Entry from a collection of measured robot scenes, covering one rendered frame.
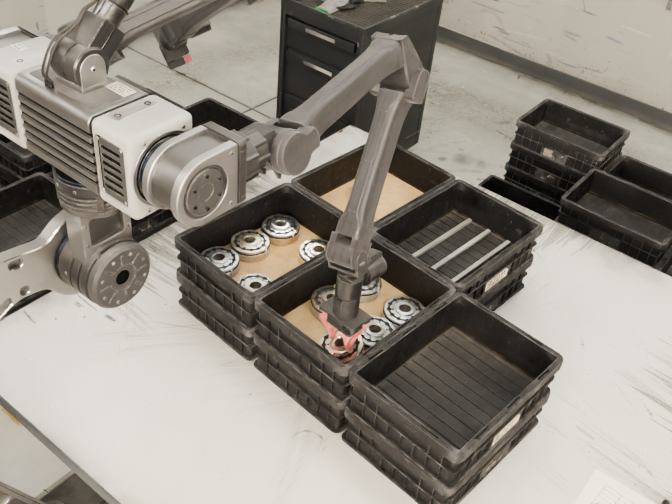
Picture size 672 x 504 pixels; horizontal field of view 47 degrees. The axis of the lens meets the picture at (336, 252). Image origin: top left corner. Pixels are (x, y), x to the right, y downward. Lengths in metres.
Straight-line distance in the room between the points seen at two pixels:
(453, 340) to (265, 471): 0.54
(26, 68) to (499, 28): 4.19
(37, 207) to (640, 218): 2.21
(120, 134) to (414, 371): 0.92
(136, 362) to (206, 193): 0.84
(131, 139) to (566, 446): 1.24
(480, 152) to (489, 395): 2.64
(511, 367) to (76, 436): 1.00
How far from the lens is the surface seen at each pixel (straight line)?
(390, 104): 1.61
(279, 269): 2.04
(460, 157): 4.24
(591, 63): 5.12
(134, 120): 1.26
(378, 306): 1.97
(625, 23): 4.98
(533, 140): 3.42
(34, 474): 2.71
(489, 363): 1.89
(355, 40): 3.30
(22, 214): 2.88
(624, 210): 3.22
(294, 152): 1.34
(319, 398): 1.81
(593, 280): 2.45
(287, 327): 1.74
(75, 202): 1.44
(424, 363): 1.85
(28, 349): 2.08
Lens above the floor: 2.15
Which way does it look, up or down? 39 degrees down
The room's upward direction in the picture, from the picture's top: 6 degrees clockwise
